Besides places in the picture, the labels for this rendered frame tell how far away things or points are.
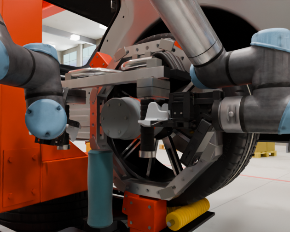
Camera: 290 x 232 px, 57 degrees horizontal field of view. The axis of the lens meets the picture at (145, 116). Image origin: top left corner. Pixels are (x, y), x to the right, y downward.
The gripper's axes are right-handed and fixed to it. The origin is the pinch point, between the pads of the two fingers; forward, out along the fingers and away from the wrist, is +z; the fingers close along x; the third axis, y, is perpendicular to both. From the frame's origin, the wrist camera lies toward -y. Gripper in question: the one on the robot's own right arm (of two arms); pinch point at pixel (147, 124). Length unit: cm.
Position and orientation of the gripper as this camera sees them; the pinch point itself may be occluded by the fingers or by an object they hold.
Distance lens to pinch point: 68.5
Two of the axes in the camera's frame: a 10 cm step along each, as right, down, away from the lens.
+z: -8.1, 0.2, 5.9
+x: -5.9, -0.2, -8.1
